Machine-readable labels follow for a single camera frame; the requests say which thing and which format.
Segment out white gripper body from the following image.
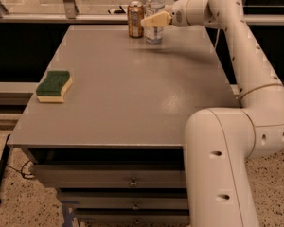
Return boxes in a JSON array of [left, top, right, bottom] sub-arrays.
[[165, 0, 191, 27]]

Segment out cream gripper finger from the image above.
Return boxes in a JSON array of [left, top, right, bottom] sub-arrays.
[[141, 11, 172, 28]]

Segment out clear plastic water bottle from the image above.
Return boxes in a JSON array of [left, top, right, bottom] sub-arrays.
[[144, 0, 165, 44]]

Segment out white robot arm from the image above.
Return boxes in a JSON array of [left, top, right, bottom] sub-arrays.
[[142, 0, 284, 227]]

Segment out orange metal can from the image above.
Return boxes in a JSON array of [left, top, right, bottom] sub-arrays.
[[127, 1, 144, 38]]

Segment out grey drawer cabinet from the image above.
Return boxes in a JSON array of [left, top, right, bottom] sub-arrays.
[[8, 24, 244, 227]]

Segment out green yellow sponge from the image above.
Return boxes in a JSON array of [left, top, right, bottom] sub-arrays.
[[36, 71, 73, 103]]

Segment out metal window railing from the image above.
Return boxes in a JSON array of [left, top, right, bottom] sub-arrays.
[[0, 0, 284, 26]]

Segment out top grey drawer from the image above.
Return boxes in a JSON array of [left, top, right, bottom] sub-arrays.
[[32, 165, 186, 188]]

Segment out grey drawer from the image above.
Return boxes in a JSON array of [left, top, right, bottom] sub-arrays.
[[32, 165, 186, 188], [75, 210, 190, 224], [58, 189, 188, 210]]

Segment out middle grey drawer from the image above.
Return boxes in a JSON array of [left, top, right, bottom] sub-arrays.
[[58, 189, 188, 210]]

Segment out bottom grey drawer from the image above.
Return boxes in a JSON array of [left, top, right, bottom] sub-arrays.
[[75, 210, 190, 224]]

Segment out black floor cable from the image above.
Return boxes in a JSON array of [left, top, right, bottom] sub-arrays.
[[0, 150, 36, 180]]

